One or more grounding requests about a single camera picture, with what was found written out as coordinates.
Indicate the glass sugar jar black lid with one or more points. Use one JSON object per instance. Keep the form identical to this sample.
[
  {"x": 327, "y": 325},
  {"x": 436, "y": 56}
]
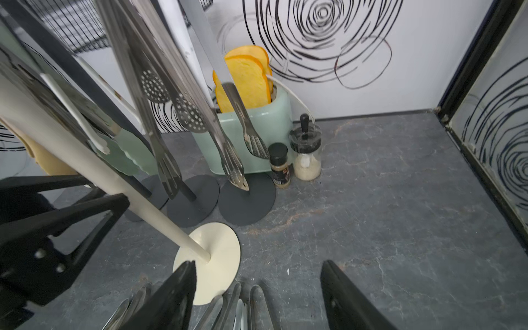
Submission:
[{"x": 305, "y": 142}]

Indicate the beige plastic tongs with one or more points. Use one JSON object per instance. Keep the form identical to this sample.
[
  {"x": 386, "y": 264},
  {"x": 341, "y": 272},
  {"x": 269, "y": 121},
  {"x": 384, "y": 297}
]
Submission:
[{"x": 46, "y": 160}]

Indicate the black wire wall basket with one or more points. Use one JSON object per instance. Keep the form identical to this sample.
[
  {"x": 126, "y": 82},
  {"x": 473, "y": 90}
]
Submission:
[{"x": 75, "y": 23}]

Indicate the large steel tongs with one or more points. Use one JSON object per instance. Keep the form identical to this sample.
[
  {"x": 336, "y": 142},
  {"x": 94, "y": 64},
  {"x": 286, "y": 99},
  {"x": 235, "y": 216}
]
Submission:
[{"x": 130, "y": 61}]

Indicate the cream utensil rack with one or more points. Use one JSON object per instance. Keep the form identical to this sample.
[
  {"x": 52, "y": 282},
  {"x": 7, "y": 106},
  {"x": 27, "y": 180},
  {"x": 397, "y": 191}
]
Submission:
[{"x": 214, "y": 247}]

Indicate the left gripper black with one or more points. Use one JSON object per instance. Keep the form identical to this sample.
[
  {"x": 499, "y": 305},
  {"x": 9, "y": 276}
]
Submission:
[{"x": 32, "y": 269}]

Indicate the steel v-shaped tongs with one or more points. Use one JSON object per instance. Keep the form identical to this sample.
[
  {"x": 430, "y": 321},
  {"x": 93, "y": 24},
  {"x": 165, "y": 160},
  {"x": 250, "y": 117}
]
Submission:
[{"x": 230, "y": 311}]

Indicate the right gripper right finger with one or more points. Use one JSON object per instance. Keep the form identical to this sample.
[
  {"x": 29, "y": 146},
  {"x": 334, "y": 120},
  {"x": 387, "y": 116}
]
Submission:
[{"x": 345, "y": 305}]

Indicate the small brown spice jar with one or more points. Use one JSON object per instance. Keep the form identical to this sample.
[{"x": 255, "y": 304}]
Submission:
[{"x": 279, "y": 164}]

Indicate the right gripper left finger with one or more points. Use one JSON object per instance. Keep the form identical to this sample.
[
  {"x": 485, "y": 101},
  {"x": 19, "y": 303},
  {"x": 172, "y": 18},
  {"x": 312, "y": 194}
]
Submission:
[{"x": 171, "y": 305}]

